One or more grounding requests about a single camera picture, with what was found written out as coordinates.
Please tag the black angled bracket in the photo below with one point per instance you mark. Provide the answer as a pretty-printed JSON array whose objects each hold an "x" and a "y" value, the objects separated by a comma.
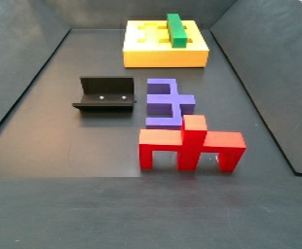
[{"x": 105, "y": 93}]

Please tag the green bar block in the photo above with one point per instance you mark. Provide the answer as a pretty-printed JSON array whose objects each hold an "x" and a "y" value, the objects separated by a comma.
[{"x": 177, "y": 36}]

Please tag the yellow puzzle board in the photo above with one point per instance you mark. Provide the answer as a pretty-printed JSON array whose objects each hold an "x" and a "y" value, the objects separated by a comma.
[{"x": 148, "y": 49}]

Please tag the purple puzzle block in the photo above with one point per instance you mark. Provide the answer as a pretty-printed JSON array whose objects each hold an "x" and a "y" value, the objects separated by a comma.
[{"x": 167, "y": 105}]

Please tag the red puzzle block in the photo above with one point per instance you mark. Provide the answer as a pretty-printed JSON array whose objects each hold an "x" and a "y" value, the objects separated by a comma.
[{"x": 191, "y": 141}]

